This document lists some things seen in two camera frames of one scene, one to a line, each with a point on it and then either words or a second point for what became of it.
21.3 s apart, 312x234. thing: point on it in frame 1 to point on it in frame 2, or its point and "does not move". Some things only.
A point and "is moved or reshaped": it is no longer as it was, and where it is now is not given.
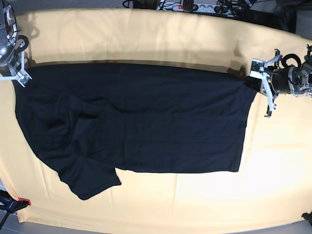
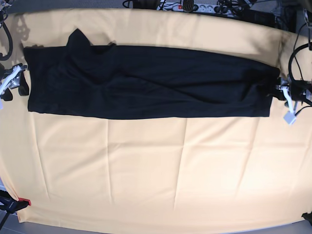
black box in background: [263, 18] does not move
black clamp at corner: [307, 216] does not move
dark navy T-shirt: [86, 120] is moved or reshaped
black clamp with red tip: [10, 204] does not move
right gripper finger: [22, 44] to [19, 81]
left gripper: [271, 93] to [297, 89]
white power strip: [195, 7] does not move
